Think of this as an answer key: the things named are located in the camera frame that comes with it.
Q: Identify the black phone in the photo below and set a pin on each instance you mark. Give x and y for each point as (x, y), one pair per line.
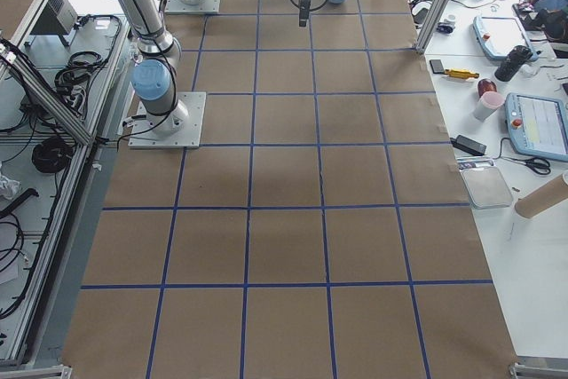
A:
(437, 67)

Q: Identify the far teach pendant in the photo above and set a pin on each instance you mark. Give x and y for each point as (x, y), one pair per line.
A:
(497, 36)

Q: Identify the teach pendant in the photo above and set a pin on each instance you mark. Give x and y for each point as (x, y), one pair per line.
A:
(537, 126)
(497, 36)

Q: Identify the dark red jar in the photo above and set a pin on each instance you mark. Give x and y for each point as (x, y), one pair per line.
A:
(485, 85)

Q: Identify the white cup pink lid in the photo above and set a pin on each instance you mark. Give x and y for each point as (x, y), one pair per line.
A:
(488, 104)

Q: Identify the black power adapter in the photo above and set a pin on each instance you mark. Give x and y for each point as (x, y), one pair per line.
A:
(468, 145)

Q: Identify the black cylindrical bottle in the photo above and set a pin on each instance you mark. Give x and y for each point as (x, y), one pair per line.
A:
(509, 67)

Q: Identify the grey control box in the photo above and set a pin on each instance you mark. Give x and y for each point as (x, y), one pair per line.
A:
(58, 18)

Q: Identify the brown paper table mat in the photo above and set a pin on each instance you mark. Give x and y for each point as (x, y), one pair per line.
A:
(321, 230)

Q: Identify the near teach pendant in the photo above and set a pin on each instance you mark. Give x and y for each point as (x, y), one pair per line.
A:
(537, 126)

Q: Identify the black scissors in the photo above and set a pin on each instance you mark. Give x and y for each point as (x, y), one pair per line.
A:
(537, 165)

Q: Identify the cardboard tube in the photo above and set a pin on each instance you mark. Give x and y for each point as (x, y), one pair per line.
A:
(543, 198)

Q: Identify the yellow handled tool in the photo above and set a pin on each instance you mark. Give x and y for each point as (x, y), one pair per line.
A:
(463, 74)

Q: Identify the aluminium frame rail left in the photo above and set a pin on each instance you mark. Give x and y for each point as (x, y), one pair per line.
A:
(33, 83)

